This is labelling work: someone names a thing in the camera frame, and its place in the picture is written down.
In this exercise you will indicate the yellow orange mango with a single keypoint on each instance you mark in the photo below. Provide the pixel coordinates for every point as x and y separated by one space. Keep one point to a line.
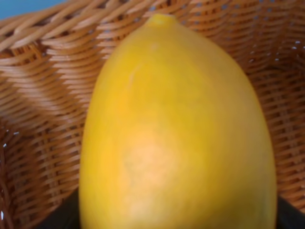
175 138

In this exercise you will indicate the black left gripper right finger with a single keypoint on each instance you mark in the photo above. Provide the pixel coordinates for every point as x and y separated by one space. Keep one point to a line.
288 217

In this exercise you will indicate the orange woven wicker basket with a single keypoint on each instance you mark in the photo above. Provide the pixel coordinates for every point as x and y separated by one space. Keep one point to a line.
50 59

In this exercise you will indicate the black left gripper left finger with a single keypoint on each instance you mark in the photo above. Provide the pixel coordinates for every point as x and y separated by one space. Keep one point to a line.
66 216

